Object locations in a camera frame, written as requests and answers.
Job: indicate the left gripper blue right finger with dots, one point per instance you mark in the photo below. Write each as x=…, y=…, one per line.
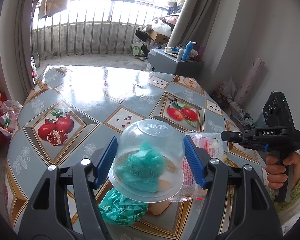
x=198, y=159

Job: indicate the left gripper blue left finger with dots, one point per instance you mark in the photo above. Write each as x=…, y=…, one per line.
x=103, y=163

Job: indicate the clear red printed wrapper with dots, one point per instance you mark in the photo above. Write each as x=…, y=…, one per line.
x=213, y=144

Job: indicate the teal plastic bag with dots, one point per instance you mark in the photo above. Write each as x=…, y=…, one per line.
x=139, y=171

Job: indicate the clear plastic dome cup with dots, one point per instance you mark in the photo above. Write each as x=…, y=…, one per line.
x=161, y=136

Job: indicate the person right hand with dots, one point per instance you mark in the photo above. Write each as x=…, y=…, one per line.
x=276, y=172

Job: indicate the large water jug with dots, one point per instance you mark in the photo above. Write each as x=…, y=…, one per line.
x=260, y=122

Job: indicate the pink rolled mat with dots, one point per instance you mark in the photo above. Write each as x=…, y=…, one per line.
x=249, y=77

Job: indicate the fruit pattern tablecloth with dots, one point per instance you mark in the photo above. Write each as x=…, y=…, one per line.
x=67, y=121

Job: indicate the floor clutter pile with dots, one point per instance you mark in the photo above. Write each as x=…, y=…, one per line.
x=224, y=96

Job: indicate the blue bottle on cabinet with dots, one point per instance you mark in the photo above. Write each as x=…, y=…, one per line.
x=187, y=51

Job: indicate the grey cabinet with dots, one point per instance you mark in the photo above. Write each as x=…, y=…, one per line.
x=159, y=61

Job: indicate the grey curtain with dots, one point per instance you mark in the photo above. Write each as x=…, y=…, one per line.
x=207, y=22

